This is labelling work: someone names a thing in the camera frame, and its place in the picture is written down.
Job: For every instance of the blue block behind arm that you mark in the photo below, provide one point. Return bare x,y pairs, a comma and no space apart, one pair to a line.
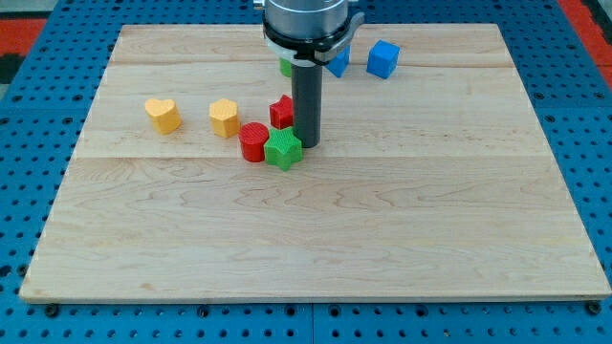
338,65

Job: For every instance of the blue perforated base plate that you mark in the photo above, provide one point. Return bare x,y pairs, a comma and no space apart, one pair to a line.
43,111

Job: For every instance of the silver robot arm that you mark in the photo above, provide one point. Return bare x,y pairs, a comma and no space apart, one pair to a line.
294,8

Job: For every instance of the blue cube block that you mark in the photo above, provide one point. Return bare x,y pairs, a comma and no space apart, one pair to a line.
382,59

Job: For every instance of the dark gray cylindrical pusher rod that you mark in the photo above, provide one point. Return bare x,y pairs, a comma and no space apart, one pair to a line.
306,92

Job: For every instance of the light wooden board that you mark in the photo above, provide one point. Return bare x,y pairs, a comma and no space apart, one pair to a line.
436,184

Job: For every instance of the green block behind arm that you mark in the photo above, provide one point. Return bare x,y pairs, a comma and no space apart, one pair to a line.
285,67

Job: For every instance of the yellow hexagon block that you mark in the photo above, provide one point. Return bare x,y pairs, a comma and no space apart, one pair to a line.
224,119

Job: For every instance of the black white tool flange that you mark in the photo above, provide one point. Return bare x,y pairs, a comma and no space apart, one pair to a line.
305,42

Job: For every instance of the red star block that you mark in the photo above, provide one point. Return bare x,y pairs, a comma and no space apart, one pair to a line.
282,113

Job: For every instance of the green star block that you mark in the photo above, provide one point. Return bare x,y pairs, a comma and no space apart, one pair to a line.
282,148

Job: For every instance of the yellow heart block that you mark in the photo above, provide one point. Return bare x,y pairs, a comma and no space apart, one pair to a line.
164,115

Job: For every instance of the red cylinder block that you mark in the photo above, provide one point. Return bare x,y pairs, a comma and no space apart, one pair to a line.
252,137

